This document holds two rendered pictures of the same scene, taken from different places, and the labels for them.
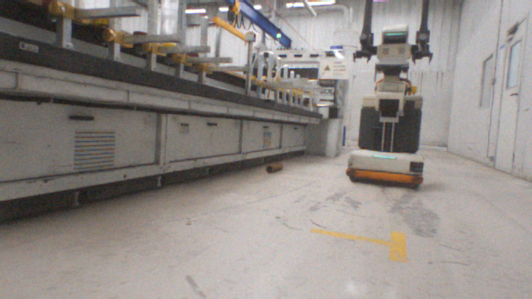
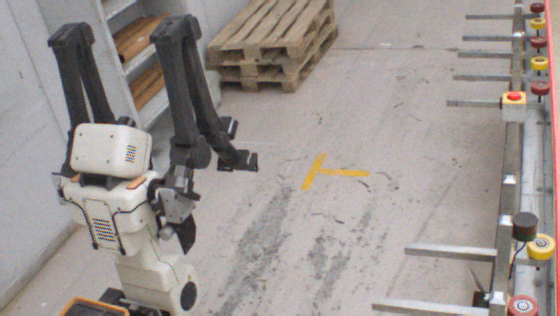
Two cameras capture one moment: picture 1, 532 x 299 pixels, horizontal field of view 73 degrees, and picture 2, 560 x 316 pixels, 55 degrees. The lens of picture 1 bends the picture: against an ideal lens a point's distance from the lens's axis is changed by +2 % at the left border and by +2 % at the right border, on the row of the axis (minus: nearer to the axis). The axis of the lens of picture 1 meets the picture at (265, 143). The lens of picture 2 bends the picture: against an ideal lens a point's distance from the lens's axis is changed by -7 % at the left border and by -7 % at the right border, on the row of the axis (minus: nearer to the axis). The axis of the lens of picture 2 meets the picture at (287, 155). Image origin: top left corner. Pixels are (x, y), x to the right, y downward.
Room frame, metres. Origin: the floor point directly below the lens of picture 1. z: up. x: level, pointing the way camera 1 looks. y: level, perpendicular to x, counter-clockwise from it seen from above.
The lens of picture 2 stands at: (4.51, -0.38, 2.09)
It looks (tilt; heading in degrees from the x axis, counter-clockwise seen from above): 32 degrees down; 186
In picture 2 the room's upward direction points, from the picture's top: 12 degrees counter-clockwise
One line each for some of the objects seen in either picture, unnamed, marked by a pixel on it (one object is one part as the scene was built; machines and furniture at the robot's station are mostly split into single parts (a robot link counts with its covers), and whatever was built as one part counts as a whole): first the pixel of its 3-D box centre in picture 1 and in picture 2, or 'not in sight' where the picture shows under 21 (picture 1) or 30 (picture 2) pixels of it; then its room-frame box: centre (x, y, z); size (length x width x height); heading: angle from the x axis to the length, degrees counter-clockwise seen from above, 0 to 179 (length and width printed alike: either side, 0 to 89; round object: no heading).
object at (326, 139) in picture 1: (296, 100); not in sight; (6.37, -0.51, 0.95); 1.65 x 0.70 x 1.90; 69
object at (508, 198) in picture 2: (259, 80); (505, 240); (3.24, 0.08, 0.87); 0.04 x 0.04 x 0.48; 69
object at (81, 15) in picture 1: (92, 14); (502, 16); (1.37, 0.68, 0.84); 0.43 x 0.03 x 0.04; 69
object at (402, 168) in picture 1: (386, 164); not in sight; (3.30, -1.14, 0.16); 0.67 x 0.64 x 0.25; 158
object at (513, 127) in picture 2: (248, 68); (511, 174); (3.00, 0.18, 0.93); 0.05 x 0.05 x 0.45; 69
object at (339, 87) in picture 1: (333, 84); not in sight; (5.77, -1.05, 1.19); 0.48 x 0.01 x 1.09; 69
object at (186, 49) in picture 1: (171, 50); (499, 55); (1.84, 0.51, 0.81); 0.43 x 0.03 x 0.04; 69
